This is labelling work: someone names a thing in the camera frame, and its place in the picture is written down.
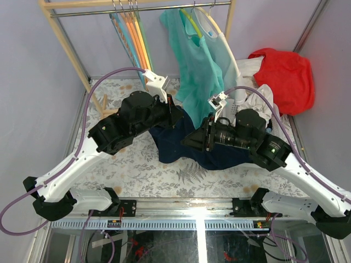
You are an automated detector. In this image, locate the blue hanger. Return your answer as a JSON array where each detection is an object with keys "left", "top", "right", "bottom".
[{"left": 109, "top": 13, "right": 145, "bottom": 85}]

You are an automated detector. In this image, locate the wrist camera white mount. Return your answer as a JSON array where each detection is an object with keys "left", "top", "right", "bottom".
[
  {"left": 143, "top": 69, "right": 170, "bottom": 104},
  {"left": 208, "top": 92, "right": 228, "bottom": 122}
]

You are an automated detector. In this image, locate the white laundry basket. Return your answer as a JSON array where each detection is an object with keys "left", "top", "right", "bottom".
[{"left": 222, "top": 98, "right": 285, "bottom": 139}]

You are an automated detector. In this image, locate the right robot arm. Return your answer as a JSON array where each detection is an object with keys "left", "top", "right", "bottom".
[{"left": 182, "top": 109, "right": 350, "bottom": 239}]

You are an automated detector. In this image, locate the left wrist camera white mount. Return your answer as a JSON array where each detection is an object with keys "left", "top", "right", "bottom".
[{"left": 143, "top": 69, "right": 170, "bottom": 104}]

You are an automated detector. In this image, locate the navy blue t shirt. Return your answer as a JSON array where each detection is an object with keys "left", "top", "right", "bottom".
[{"left": 149, "top": 111, "right": 252, "bottom": 170}]

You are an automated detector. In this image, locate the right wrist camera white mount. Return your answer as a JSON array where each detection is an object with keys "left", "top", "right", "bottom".
[{"left": 208, "top": 92, "right": 228, "bottom": 122}]

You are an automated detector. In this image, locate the orange hanger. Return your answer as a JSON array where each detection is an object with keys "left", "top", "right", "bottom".
[{"left": 121, "top": 14, "right": 148, "bottom": 69}]

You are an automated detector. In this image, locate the floral table mat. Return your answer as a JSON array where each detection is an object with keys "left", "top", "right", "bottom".
[{"left": 60, "top": 78, "right": 313, "bottom": 198}]

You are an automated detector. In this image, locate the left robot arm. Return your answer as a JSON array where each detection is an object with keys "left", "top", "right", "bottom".
[{"left": 23, "top": 91, "right": 183, "bottom": 221}]

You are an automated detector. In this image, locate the white cloth pile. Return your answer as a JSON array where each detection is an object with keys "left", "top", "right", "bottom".
[{"left": 235, "top": 56, "right": 280, "bottom": 121}]

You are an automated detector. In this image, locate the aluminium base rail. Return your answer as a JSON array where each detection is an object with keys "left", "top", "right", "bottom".
[{"left": 50, "top": 194, "right": 318, "bottom": 231}]

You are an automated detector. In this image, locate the teal t shirt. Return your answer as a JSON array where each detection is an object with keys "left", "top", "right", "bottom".
[{"left": 160, "top": 9, "right": 224, "bottom": 128}]

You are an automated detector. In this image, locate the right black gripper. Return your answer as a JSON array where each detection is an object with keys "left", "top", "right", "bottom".
[{"left": 180, "top": 112, "right": 253, "bottom": 152}]

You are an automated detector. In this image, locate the yellow green hanger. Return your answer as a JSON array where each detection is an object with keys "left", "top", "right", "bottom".
[{"left": 180, "top": 8, "right": 202, "bottom": 38}]

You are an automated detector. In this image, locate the wooden clothes rack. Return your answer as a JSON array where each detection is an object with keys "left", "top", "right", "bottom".
[{"left": 37, "top": 0, "right": 237, "bottom": 121}]

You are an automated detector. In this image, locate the red cloth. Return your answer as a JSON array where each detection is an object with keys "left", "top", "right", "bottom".
[{"left": 248, "top": 48, "right": 315, "bottom": 116}]

